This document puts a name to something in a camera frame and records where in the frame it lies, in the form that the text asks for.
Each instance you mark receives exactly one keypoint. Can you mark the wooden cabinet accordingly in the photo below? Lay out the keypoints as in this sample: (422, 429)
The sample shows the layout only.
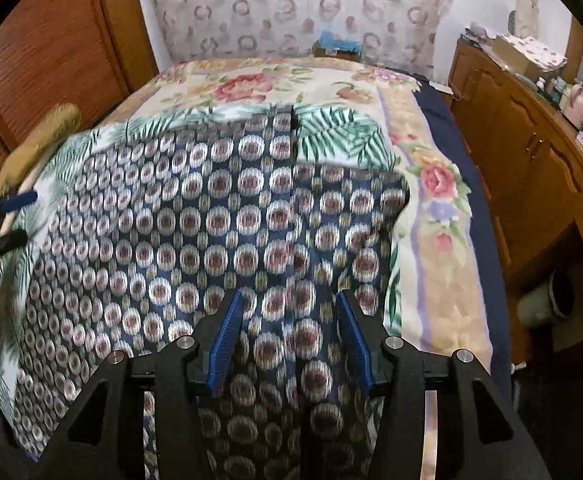
(526, 160)

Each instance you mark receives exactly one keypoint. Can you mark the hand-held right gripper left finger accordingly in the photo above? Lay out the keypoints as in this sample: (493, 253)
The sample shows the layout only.
(224, 345)

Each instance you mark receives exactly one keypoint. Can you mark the teal object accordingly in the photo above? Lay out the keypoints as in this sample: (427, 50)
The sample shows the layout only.
(336, 42)

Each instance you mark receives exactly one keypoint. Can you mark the pink jug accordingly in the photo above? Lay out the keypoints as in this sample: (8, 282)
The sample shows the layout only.
(577, 107)

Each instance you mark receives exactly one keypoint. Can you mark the navy bed sheet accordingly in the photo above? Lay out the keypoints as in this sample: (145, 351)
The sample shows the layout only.
(471, 170)

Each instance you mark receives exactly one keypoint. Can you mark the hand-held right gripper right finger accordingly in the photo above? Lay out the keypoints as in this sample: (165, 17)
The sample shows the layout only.
(356, 345)

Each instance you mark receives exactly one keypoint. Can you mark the tan plush pillow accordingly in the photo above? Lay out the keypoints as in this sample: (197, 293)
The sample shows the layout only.
(46, 130)

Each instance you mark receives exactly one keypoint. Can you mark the floral covered box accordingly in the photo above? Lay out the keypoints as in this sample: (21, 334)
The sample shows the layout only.
(531, 55)

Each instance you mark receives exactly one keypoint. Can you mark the floral cream blanket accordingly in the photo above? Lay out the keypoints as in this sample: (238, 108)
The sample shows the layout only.
(436, 220)

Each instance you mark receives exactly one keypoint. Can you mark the palm leaf print sheet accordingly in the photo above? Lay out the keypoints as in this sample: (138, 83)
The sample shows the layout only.
(336, 130)

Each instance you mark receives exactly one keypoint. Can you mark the grey bucket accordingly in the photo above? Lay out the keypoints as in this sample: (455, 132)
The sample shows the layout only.
(546, 300)

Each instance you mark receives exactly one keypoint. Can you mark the wooden louvered wardrobe door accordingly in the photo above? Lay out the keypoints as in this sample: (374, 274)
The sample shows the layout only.
(51, 50)

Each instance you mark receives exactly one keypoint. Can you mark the navy medallion print satin garment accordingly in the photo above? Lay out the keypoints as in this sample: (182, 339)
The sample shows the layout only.
(211, 220)

